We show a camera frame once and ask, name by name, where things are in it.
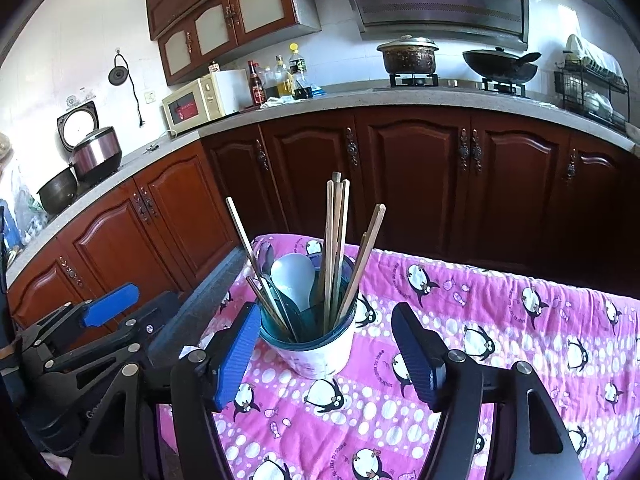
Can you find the pink penguin blanket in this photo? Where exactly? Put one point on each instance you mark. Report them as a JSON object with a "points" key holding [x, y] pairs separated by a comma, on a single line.
{"points": [[500, 360]]}

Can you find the red label brown bottle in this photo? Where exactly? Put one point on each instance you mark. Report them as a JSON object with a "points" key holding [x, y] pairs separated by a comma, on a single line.
{"points": [[257, 87]]}

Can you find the cream microwave oven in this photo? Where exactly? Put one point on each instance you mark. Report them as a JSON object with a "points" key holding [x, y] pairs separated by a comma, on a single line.
{"points": [[197, 105]]}

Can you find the grey stone countertop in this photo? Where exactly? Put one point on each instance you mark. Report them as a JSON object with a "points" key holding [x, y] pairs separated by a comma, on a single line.
{"points": [[350, 100]]}

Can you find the yellow cooking oil bottle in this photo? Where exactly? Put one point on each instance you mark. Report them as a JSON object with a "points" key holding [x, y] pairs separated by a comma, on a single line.
{"points": [[284, 80]]}

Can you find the wall power socket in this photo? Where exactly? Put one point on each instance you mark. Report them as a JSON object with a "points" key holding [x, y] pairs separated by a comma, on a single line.
{"points": [[150, 96]]}

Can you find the clear plastic bags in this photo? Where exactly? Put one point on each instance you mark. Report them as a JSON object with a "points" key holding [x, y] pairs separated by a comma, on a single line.
{"points": [[22, 195]]}

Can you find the white dish rack cover cloth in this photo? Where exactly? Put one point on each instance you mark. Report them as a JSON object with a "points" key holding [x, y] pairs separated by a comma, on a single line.
{"points": [[595, 55]]}

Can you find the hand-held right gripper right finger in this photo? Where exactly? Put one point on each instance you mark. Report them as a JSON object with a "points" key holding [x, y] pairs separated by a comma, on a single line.
{"points": [[417, 355]]}

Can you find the group of condiment bottles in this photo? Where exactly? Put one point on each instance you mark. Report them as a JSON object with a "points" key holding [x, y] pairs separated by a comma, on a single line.
{"points": [[300, 75]]}

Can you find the small dark sauce bottle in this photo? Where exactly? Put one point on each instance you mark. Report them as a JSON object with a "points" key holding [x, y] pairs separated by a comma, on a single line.
{"points": [[270, 85]]}

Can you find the range hood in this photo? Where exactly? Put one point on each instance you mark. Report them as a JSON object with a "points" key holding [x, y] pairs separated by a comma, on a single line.
{"points": [[440, 5]]}

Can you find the steel rice cooker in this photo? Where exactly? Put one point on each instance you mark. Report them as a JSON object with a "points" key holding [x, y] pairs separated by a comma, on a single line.
{"points": [[95, 152]]}

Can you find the dark inner cooker pot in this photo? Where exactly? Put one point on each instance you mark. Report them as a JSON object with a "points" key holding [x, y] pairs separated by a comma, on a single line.
{"points": [[57, 192]]}

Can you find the white teal-rimmed utensil holder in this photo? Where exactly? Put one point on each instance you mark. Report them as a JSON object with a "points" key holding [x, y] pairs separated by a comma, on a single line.
{"points": [[315, 355]]}

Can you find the black dish rack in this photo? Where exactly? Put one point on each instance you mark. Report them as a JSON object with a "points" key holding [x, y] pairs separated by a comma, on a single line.
{"points": [[567, 87]]}

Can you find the white dishes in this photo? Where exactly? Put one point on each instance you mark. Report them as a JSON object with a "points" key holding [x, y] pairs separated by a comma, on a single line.
{"points": [[597, 102]]}

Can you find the dark cooking pot with lid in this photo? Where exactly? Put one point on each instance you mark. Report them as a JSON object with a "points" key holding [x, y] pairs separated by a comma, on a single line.
{"points": [[407, 57]]}

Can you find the brown wooden base cabinets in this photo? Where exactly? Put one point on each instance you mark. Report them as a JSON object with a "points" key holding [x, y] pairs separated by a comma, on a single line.
{"points": [[415, 180]]}

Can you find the brown wooden upper cabinet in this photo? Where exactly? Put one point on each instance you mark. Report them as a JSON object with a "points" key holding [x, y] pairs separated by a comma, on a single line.
{"points": [[225, 15]]}

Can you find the black wok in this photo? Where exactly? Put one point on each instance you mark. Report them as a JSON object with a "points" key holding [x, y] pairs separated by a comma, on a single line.
{"points": [[500, 67]]}

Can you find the white plastic spoon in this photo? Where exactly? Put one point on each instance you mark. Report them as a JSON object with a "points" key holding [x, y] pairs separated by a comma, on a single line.
{"points": [[292, 280]]}

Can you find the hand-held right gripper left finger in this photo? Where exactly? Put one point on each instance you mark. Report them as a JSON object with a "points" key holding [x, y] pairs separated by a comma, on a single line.
{"points": [[235, 355]]}

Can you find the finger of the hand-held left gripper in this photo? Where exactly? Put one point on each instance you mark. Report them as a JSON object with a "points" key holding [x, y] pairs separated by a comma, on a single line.
{"points": [[111, 305], [150, 322]]}

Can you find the gas stove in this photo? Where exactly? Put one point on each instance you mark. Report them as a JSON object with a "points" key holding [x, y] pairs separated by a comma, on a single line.
{"points": [[450, 83]]}

